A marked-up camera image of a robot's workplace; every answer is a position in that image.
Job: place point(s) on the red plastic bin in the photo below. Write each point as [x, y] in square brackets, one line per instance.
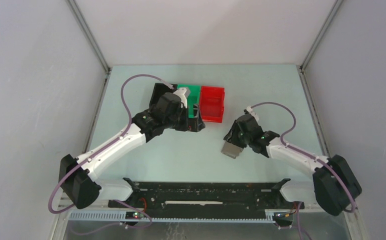
[211, 103]

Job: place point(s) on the black plastic bin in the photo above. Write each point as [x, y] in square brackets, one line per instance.
[160, 89]

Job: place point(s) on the aluminium frame rail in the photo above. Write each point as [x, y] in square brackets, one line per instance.
[113, 211]

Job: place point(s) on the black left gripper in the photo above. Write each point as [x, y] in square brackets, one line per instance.
[195, 124]

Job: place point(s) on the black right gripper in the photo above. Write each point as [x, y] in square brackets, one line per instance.
[232, 136]

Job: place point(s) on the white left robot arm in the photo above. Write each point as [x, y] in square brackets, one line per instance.
[79, 177]

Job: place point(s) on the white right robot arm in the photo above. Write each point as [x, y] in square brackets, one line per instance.
[334, 184]

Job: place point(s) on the green plastic bin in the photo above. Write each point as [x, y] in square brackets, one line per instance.
[193, 98]

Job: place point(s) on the beige leather card holder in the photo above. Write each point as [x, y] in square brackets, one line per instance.
[231, 150]

